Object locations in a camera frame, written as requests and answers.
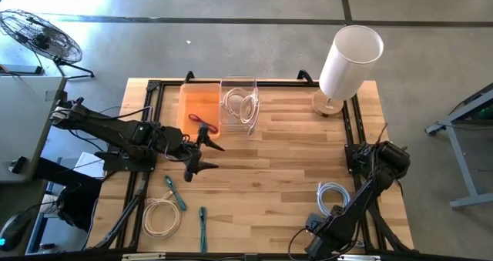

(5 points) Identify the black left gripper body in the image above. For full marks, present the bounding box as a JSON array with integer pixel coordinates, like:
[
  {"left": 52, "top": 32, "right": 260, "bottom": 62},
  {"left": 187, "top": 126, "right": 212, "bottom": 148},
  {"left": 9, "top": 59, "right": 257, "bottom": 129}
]
[{"left": 156, "top": 125, "right": 202, "bottom": 163}]

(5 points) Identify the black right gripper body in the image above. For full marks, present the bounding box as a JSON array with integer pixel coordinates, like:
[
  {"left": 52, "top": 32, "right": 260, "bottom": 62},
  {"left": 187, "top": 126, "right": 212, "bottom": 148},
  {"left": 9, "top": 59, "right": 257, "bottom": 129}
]
[{"left": 307, "top": 206, "right": 348, "bottom": 254}]

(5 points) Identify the light blue cable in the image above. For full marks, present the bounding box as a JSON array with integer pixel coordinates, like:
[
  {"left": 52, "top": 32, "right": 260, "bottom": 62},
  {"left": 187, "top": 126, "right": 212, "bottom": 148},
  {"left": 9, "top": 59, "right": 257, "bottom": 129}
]
[{"left": 316, "top": 181, "right": 352, "bottom": 218}]

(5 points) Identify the teal USB cable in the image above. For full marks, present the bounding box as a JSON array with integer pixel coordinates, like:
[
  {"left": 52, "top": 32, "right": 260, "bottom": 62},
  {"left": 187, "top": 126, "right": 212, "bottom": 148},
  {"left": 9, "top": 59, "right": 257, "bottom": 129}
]
[
  {"left": 197, "top": 206, "right": 210, "bottom": 255},
  {"left": 163, "top": 174, "right": 189, "bottom": 212}
]

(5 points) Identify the beige USB cable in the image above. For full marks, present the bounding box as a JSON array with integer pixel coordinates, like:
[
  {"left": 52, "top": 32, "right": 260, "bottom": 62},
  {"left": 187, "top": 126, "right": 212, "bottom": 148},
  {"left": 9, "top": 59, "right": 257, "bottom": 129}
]
[
  {"left": 239, "top": 92, "right": 261, "bottom": 136},
  {"left": 222, "top": 86, "right": 253, "bottom": 120},
  {"left": 141, "top": 190, "right": 183, "bottom": 240}
]

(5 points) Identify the orange translucent plastic bin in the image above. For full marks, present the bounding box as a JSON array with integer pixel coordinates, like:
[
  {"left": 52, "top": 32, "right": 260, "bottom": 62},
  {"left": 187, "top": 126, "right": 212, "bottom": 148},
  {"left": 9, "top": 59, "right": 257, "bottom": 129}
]
[{"left": 176, "top": 82, "right": 223, "bottom": 141}]

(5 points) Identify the clear plastic bin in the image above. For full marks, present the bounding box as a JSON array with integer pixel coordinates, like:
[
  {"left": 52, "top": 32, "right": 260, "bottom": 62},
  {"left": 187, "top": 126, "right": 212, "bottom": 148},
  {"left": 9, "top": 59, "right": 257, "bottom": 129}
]
[{"left": 218, "top": 75, "right": 263, "bottom": 136}]

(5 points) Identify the silver metal plate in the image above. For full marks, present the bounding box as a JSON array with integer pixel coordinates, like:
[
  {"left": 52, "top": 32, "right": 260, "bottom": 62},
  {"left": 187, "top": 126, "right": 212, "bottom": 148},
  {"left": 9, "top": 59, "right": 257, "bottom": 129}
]
[
  {"left": 121, "top": 253, "right": 167, "bottom": 261},
  {"left": 336, "top": 253, "right": 383, "bottom": 261}
]

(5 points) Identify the white box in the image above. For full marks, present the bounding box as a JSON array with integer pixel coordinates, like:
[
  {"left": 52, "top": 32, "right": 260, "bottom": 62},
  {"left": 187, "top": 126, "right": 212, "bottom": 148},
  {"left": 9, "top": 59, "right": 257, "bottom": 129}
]
[{"left": 72, "top": 151, "right": 106, "bottom": 179}]

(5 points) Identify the black office chair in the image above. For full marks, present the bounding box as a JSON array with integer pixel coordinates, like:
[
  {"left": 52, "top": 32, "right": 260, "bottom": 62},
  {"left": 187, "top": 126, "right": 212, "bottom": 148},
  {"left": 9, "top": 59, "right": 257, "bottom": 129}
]
[{"left": 33, "top": 156, "right": 104, "bottom": 232}]

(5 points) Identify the grey metal table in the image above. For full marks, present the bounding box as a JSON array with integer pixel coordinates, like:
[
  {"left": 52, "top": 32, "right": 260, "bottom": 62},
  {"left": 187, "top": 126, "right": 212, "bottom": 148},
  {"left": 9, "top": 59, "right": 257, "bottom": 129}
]
[{"left": 424, "top": 81, "right": 493, "bottom": 210}]

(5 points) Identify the grey desk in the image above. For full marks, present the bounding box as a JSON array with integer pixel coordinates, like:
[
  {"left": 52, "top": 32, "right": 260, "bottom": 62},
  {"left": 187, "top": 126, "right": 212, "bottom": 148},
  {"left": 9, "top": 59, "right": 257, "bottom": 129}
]
[{"left": 0, "top": 75, "right": 69, "bottom": 186}]

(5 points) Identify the white shade wooden base lamp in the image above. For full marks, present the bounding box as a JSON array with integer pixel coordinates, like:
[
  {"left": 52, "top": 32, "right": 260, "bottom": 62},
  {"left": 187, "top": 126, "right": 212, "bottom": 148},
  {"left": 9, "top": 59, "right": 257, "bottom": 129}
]
[{"left": 310, "top": 24, "right": 385, "bottom": 119}]

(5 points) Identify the small black device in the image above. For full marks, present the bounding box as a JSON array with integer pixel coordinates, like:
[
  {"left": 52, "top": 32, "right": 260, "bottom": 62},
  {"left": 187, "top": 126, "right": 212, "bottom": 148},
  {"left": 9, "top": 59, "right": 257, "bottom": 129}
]
[{"left": 8, "top": 156, "right": 29, "bottom": 175}]

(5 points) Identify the black floor fan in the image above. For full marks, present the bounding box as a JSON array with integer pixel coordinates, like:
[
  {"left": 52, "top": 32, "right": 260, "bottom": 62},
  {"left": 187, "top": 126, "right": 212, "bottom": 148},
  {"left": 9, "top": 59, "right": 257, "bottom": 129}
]
[{"left": 0, "top": 8, "right": 96, "bottom": 80}]

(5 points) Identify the black computer mouse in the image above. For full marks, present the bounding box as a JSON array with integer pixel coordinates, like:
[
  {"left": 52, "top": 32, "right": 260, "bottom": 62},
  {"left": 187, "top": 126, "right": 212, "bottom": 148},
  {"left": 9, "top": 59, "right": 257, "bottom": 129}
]
[{"left": 0, "top": 210, "right": 32, "bottom": 253}]

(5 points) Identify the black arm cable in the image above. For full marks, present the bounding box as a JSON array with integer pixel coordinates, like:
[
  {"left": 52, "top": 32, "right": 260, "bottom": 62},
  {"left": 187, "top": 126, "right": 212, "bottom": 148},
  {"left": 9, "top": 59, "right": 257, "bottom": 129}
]
[{"left": 287, "top": 226, "right": 321, "bottom": 259}]

